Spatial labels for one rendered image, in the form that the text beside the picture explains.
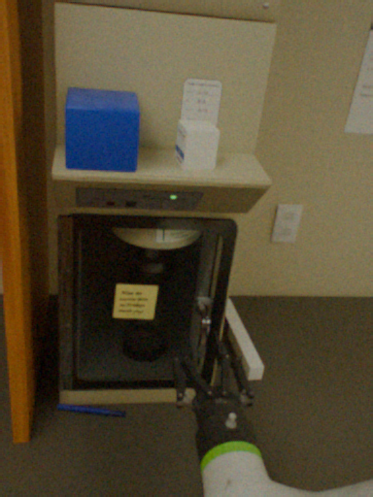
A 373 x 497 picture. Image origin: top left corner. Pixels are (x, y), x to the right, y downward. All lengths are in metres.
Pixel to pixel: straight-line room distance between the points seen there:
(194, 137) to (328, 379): 0.76
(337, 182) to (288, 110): 0.25
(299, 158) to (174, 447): 0.77
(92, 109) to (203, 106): 0.20
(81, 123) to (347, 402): 0.88
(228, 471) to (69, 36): 0.64
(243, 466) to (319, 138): 0.89
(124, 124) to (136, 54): 0.13
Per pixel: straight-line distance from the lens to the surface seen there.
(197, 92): 0.88
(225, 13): 0.87
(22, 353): 1.00
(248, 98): 0.90
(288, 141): 1.42
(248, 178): 0.83
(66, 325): 1.06
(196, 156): 0.82
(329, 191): 1.52
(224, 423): 0.86
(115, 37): 0.85
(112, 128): 0.77
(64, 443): 1.15
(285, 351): 1.41
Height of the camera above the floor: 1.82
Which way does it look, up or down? 30 degrees down
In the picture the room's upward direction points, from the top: 7 degrees clockwise
